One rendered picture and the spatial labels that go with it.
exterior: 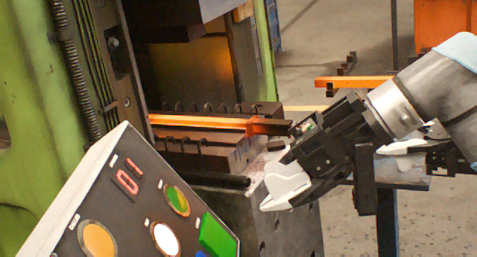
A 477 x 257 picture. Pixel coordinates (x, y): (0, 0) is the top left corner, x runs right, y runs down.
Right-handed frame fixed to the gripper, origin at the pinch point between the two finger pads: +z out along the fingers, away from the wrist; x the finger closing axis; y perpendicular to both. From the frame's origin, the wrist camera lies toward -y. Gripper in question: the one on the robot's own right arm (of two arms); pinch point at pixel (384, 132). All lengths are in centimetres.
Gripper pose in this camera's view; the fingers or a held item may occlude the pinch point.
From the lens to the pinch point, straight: 112.6
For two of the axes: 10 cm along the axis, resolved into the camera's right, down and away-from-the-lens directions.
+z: -8.7, -0.5, 4.8
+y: 1.6, 9.1, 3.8
